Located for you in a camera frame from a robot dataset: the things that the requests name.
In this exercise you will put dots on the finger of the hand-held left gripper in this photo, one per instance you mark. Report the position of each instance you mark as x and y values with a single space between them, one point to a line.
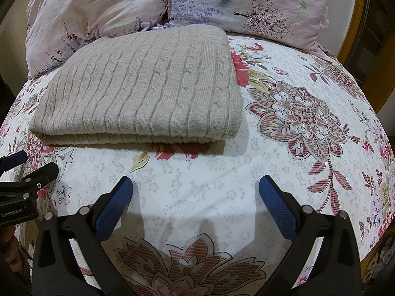
14 158
41 174

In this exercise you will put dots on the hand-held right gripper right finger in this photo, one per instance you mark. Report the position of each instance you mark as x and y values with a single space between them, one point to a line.
277 205

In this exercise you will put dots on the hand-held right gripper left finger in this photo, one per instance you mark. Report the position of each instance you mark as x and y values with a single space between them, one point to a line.
115 203

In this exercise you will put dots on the person's left hand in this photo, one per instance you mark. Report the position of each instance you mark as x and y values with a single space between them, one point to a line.
9 246

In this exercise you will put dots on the floral bed sheet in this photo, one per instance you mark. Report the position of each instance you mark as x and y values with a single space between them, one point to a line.
277 166

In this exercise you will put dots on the dark patterned rug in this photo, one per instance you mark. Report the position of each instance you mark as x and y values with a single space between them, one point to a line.
381 265

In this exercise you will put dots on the pink pillow with lavender print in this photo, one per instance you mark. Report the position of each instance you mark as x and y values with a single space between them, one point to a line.
92 9

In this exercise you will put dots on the yellow wooden cabinet with glass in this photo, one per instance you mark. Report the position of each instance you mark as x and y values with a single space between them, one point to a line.
367 30

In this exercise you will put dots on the pink pillow with tree print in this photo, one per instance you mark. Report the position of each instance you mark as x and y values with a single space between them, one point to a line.
262 3

